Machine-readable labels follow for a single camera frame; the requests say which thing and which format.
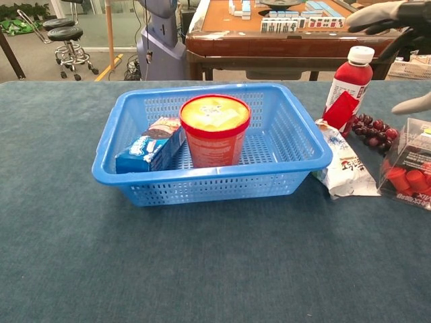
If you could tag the clear box red contents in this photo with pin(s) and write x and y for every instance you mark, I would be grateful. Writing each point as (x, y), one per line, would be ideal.
(407, 175)

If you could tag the short blue mahjong tile row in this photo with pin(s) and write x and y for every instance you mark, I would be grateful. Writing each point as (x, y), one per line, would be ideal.
(284, 13)

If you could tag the mahjong tile row red print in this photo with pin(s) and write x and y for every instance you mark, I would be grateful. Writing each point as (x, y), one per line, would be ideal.
(325, 23)

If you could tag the white plastic crate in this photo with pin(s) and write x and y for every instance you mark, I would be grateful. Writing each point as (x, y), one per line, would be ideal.
(409, 69)

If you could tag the black round stool chrome base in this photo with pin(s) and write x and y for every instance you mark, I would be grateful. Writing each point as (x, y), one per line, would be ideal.
(58, 23)
(65, 33)

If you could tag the red drink bottle white cap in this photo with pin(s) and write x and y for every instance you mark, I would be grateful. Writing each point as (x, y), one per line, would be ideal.
(350, 77)

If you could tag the long blue mahjong tile row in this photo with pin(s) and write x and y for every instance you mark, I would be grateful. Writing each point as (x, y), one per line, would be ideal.
(321, 7)

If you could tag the black round dish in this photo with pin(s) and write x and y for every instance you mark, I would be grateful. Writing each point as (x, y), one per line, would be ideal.
(281, 3)

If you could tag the red cup with orange lid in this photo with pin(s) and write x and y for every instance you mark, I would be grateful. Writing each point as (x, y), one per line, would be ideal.
(212, 148)

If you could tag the chrome tube frame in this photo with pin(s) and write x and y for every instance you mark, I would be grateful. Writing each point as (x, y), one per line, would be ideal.
(32, 25)

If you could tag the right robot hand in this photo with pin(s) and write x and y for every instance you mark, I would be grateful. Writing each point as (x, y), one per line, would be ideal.
(387, 15)

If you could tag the stacked blue mahjong tiles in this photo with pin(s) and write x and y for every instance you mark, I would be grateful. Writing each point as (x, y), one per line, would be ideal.
(240, 8)

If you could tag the black slanted table leg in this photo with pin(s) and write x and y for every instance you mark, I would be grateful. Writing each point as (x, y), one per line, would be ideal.
(11, 55)

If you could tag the dark red grape bunch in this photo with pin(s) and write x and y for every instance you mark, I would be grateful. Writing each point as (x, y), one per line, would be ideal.
(373, 133)

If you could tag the white snack bag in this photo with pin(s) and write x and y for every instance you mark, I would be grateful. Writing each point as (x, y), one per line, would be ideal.
(347, 168)

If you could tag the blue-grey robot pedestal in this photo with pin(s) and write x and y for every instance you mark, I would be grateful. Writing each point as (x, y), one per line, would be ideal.
(158, 43)

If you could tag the wooden pole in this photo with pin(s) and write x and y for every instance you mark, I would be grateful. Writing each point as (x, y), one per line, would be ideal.
(110, 33)

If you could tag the brown mahjong table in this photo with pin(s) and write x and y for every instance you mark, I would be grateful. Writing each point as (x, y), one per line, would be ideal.
(286, 43)

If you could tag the mahjong tile row dark print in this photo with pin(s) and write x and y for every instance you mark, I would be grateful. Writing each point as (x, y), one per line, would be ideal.
(283, 25)

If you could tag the blue perforated plastic basket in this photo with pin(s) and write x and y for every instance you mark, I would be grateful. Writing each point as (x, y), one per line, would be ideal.
(219, 188)

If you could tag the cookie package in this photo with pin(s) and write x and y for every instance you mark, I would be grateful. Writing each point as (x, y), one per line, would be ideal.
(148, 151)

